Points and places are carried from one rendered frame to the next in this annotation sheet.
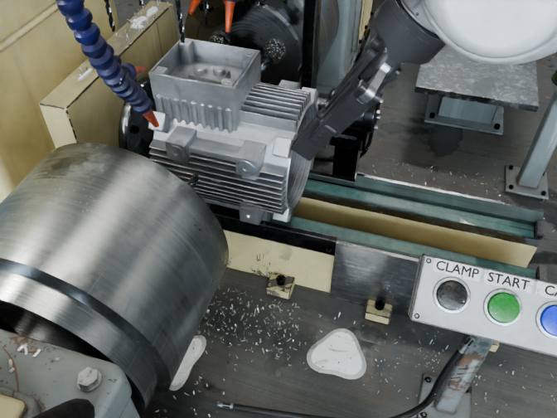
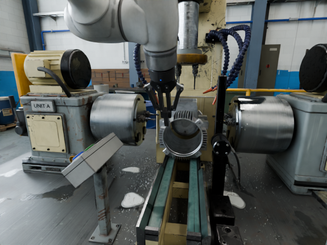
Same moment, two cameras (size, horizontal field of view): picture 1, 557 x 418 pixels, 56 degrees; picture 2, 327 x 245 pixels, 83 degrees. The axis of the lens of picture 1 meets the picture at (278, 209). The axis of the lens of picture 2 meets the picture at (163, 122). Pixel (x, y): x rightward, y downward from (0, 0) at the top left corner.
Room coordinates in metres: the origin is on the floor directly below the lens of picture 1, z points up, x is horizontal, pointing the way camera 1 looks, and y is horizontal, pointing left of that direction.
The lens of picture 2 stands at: (0.42, -0.70, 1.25)
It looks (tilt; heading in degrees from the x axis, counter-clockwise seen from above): 14 degrees down; 82
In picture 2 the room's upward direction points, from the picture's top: straight up
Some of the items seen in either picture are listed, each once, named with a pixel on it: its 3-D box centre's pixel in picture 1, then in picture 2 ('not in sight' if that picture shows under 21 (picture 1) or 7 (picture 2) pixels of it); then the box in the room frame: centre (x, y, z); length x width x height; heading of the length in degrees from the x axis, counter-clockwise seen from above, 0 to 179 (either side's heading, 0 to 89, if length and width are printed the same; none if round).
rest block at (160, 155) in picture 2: not in sight; (163, 150); (0.55, 0.21, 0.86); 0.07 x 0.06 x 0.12; 163
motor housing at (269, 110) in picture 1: (239, 143); (184, 131); (0.62, 0.06, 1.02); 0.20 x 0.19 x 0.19; 72
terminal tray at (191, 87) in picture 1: (208, 84); (185, 108); (0.63, 0.10, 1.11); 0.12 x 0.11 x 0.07; 72
